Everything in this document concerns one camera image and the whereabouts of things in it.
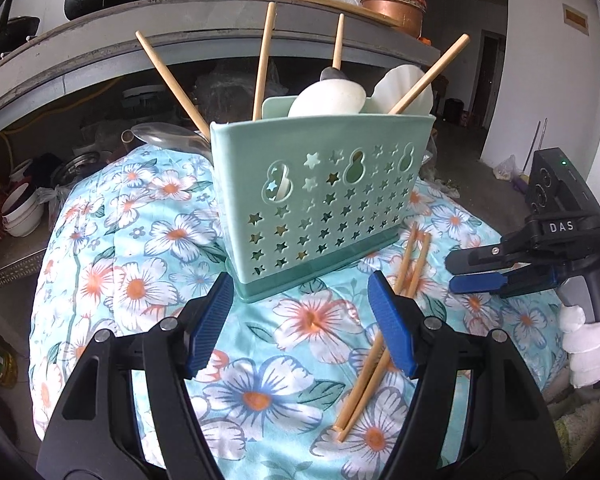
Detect stainless steel bowls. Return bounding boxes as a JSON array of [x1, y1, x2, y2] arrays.
[[50, 152, 105, 188]]

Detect mint green utensil basket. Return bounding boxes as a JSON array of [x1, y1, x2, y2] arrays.
[[210, 96, 434, 301]]

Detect metal spoon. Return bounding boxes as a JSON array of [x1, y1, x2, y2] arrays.
[[130, 122, 211, 157]]

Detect wooden chopstick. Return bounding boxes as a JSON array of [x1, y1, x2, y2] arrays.
[[251, 1, 276, 122], [135, 30, 211, 142], [337, 233, 431, 442], [388, 34, 470, 115], [332, 13, 346, 70], [334, 222, 418, 434]]

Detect black wok with lid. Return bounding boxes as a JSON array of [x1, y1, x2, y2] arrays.
[[0, 0, 40, 61]]

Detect white shell-shaped spoon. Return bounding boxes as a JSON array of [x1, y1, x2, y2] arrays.
[[363, 64, 434, 115]]

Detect white gloved hand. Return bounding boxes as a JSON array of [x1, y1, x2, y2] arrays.
[[557, 276, 600, 389]]

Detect concrete kitchen counter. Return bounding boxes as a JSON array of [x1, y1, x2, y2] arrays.
[[0, 0, 440, 132]]

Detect floral blue cloth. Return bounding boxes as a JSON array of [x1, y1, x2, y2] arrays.
[[29, 148, 566, 479]]

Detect copper bowl with woven lid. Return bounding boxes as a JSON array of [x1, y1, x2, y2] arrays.
[[360, 0, 427, 38]]

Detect stack of white bowls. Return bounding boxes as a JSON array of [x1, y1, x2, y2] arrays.
[[1, 159, 44, 237]]

